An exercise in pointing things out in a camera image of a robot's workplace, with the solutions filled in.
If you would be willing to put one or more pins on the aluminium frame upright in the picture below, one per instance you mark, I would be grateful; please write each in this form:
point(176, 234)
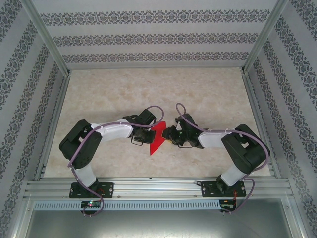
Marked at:
point(297, 220)
point(19, 220)

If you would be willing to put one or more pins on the aluminium table side rail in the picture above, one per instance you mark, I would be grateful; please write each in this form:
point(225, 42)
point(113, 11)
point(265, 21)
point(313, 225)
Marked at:
point(55, 119)
point(260, 124)

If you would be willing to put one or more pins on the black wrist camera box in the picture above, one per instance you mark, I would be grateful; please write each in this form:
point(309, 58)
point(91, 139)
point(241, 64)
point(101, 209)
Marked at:
point(146, 116)
point(187, 121)

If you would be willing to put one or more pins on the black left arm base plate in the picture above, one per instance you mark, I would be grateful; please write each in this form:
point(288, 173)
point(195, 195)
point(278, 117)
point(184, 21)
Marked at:
point(109, 191)

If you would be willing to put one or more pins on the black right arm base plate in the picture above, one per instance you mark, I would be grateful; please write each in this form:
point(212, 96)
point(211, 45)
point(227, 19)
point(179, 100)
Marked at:
point(208, 189)

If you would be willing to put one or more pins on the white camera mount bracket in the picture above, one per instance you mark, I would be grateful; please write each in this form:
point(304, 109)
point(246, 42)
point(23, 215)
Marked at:
point(178, 124)

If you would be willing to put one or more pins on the long aluminium mounting rail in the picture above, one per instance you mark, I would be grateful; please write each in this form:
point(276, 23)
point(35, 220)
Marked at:
point(158, 188)

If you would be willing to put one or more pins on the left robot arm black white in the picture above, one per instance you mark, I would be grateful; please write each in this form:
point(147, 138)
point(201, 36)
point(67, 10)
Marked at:
point(114, 134)

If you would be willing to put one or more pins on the red paper sheet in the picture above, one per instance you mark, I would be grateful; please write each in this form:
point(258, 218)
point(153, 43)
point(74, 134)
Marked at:
point(156, 145)

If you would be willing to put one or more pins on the grey metal sheet shelf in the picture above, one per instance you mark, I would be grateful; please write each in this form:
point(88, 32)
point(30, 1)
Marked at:
point(158, 225)

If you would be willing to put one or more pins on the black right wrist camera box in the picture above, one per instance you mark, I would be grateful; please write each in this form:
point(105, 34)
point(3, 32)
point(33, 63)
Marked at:
point(187, 121)

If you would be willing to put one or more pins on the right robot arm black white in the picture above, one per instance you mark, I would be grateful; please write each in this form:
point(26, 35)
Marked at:
point(213, 138)

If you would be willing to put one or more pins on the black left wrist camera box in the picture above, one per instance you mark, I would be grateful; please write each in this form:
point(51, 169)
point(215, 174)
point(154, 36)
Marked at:
point(146, 116)

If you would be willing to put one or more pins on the aluminium frame post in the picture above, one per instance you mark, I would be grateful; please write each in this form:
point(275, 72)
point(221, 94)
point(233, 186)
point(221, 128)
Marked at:
point(49, 37)
point(263, 37)

